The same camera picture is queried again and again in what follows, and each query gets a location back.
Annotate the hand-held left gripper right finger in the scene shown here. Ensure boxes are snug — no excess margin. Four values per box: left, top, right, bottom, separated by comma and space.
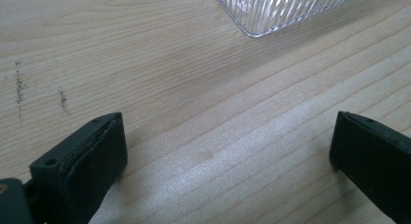
329, 111, 411, 224

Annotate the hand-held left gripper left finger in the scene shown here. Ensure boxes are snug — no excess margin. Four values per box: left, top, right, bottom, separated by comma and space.
29, 112, 129, 224

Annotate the clear ribbed plastic tray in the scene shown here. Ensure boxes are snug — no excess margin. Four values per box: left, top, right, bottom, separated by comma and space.
208, 0, 366, 39

